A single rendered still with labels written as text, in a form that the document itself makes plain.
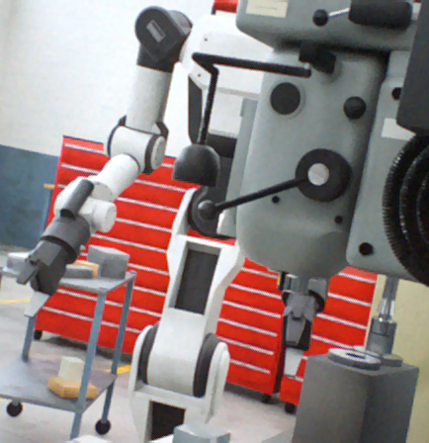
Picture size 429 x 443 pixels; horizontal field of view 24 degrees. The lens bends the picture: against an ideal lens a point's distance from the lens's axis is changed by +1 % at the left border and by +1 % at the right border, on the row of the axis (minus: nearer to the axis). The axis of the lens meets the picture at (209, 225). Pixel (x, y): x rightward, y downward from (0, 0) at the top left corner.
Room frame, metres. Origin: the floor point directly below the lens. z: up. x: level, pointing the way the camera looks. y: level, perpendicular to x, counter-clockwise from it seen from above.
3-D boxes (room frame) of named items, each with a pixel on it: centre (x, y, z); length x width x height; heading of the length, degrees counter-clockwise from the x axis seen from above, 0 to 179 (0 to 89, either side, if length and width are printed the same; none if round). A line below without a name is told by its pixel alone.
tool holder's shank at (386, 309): (1.80, -0.34, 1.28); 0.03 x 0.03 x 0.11
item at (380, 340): (1.80, -0.34, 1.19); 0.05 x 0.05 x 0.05
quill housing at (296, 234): (1.47, -0.14, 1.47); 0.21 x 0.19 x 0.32; 155
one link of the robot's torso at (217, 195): (2.36, -0.04, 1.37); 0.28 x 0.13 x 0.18; 167
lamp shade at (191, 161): (1.54, 0.04, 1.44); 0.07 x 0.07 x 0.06
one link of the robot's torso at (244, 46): (2.33, -0.03, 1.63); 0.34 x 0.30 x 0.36; 77
